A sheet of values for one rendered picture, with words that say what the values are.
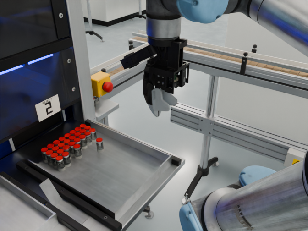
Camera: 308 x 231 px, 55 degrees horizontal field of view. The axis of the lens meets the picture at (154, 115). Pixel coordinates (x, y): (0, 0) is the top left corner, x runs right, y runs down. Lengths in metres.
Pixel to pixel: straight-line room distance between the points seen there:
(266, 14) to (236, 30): 1.61
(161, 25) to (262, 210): 0.39
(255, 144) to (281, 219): 1.30
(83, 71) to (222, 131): 0.99
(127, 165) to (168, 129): 1.71
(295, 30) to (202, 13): 0.15
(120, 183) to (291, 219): 0.53
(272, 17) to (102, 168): 0.62
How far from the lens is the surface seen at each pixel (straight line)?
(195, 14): 0.51
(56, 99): 0.99
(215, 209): 0.59
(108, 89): 1.10
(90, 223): 0.79
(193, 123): 1.83
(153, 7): 0.62
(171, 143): 2.45
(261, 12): 0.56
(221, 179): 2.18
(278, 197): 0.44
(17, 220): 0.84
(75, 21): 0.98
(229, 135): 1.76
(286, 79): 1.49
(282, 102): 2.23
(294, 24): 0.52
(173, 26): 0.63
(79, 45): 1.01
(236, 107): 2.36
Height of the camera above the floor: 1.49
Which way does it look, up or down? 32 degrees down
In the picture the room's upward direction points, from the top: straight up
